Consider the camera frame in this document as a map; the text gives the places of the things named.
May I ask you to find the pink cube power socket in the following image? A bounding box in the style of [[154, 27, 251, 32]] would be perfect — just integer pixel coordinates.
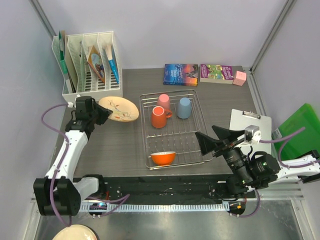
[[232, 70, 247, 86]]

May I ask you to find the illustrated booklet in organizer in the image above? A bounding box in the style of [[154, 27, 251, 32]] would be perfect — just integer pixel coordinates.
[[87, 45, 106, 83]]

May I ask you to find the cream plate bottom edge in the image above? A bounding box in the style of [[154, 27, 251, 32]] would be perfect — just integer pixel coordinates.
[[53, 224, 98, 240]]

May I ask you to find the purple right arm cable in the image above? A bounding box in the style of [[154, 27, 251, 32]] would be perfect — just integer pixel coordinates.
[[229, 126, 320, 218]]

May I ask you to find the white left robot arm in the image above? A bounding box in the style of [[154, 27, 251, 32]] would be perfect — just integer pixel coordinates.
[[33, 96, 112, 216]]

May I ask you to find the metal wire dish rack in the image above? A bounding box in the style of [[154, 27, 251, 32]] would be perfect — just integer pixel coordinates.
[[139, 89, 213, 170]]

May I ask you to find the orange ceramic mug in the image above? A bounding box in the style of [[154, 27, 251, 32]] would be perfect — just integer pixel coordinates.
[[151, 105, 172, 129]]

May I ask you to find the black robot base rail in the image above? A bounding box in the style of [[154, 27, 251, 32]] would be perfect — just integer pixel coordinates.
[[90, 174, 246, 205]]

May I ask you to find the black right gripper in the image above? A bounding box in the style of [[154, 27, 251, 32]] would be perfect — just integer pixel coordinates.
[[193, 125, 253, 186]]

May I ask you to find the pink plastic cup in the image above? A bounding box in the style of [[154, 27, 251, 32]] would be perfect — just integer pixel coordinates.
[[157, 93, 171, 110]]

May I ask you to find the white file organizer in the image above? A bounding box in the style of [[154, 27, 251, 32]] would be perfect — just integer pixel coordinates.
[[51, 31, 123, 102]]

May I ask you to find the purple paperback book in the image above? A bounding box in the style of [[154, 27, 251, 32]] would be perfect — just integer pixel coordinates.
[[200, 64, 234, 84]]

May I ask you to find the orange ceramic bowl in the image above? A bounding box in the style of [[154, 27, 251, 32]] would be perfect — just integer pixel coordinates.
[[150, 151, 176, 166]]

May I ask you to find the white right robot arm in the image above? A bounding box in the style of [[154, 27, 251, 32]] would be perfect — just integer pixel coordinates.
[[195, 125, 320, 199]]

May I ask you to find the green plastic folder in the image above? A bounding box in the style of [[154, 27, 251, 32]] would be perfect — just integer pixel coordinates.
[[271, 103, 320, 161]]

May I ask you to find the blue plastic cup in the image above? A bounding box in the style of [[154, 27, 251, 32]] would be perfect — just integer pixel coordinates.
[[176, 97, 192, 119]]

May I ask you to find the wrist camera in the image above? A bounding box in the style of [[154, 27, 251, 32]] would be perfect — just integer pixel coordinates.
[[67, 94, 81, 108], [242, 125, 261, 146]]

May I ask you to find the green folder in organizer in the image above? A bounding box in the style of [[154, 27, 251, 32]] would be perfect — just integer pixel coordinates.
[[58, 30, 68, 75]]

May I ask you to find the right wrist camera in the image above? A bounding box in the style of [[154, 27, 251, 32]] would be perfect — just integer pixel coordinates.
[[242, 125, 261, 146]]

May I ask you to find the beige bird-painted plate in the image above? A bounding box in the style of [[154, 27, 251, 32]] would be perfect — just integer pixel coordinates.
[[98, 96, 140, 122]]

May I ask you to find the blue booklet in organizer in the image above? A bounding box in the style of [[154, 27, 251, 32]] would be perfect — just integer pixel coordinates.
[[104, 44, 119, 84]]

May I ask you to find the white clipboard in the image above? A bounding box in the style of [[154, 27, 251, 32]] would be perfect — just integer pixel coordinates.
[[229, 109, 272, 154]]

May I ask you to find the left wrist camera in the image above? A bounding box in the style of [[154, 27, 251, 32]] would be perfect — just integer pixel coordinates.
[[67, 94, 81, 108]]

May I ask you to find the blue Jane Eyre book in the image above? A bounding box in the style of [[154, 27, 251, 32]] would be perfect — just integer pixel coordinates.
[[163, 63, 199, 87]]

